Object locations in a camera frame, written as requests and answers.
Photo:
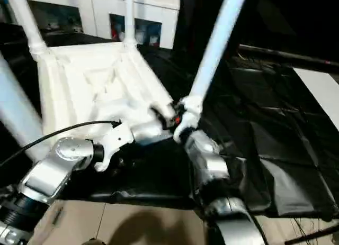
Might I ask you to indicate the long dark tube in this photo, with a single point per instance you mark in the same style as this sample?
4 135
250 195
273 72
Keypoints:
286 54

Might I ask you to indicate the white flat item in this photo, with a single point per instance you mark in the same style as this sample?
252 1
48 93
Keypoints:
320 89

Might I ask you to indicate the white cabinet with glass doors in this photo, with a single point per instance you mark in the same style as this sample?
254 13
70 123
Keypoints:
100 7

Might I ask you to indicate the white plastic table top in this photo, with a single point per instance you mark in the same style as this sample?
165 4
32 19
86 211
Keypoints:
79 83

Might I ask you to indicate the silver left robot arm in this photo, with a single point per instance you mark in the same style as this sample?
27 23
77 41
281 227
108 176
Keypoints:
66 149

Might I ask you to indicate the black shiny mat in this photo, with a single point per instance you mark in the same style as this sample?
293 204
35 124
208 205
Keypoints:
278 149

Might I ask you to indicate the black work table frame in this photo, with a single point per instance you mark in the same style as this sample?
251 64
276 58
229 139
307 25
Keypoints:
312 235

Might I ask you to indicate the dark brown cabinet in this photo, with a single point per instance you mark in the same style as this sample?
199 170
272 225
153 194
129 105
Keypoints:
278 14

